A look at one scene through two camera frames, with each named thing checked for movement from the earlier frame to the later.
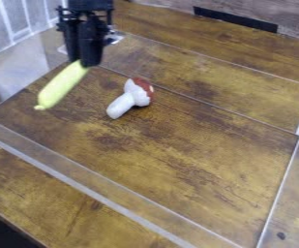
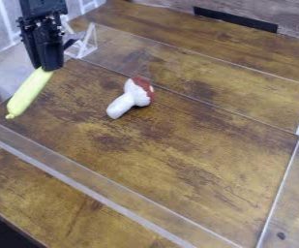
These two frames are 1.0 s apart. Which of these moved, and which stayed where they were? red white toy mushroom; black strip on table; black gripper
Moved: black gripper
Stayed: red white toy mushroom; black strip on table
